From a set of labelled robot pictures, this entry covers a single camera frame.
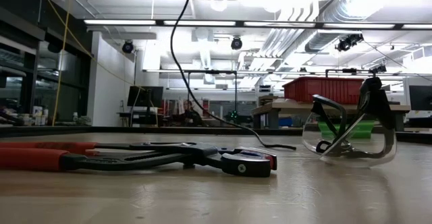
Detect black cord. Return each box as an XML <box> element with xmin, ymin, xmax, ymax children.
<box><xmin>169</xmin><ymin>0</ymin><xmax>297</xmax><ymax>151</ymax></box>

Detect person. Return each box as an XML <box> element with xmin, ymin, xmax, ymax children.
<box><xmin>178</xmin><ymin>99</ymin><xmax>207</xmax><ymax>128</ymax></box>

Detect black metal gantry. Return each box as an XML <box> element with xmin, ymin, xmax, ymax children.
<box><xmin>186</xmin><ymin>69</ymin><xmax>238</xmax><ymax>115</ymax></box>

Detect black computer monitor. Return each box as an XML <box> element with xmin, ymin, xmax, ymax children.
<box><xmin>127</xmin><ymin>85</ymin><xmax>165</xmax><ymax>117</ymax></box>
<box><xmin>408</xmin><ymin>84</ymin><xmax>432</xmax><ymax>112</ymax></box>

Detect wooden top workbench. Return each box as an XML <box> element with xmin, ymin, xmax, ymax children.
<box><xmin>251</xmin><ymin>97</ymin><xmax>412</xmax><ymax>132</ymax></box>

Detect red ribbed crate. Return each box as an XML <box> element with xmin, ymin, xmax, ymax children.
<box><xmin>282</xmin><ymin>76</ymin><xmax>365</xmax><ymax>105</ymax></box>

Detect green plastic bin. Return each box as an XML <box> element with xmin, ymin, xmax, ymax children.
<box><xmin>317</xmin><ymin>119</ymin><xmax>376</xmax><ymax>140</ymax></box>

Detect clear safety glasses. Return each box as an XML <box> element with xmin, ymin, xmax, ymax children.
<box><xmin>302</xmin><ymin>76</ymin><xmax>398</xmax><ymax>169</ymax></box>

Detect red-handled black pliers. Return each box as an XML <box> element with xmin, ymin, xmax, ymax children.
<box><xmin>0</xmin><ymin>140</ymin><xmax>278</xmax><ymax>178</ymax></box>

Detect black ceiling camera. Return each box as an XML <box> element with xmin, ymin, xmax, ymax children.
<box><xmin>230</xmin><ymin>36</ymin><xmax>243</xmax><ymax>51</ymax></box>
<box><xmin>335</xmin><ymin>33</ymin><xmax>365</xmax><ymax>53</ymax></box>
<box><xmin>121</xmin><ymin>40</ymin><xmax>135</xmax><ymax>54</ymax></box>

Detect black aluminium table frame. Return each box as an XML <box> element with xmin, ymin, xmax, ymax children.
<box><xmin>0</xmin><ymin>125</ymin><xmax>432</xmax><ymax>144</ymax></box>

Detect yellow hanging cable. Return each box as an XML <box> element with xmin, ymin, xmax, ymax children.
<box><xmin>52</xmin><ymin>0</ymin><xmax>72</xmax><ymax>127</ymax></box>
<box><xmin>36</xmin><ymin>0</ymin><xmax>159</xmax><ymax>128</ymax></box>

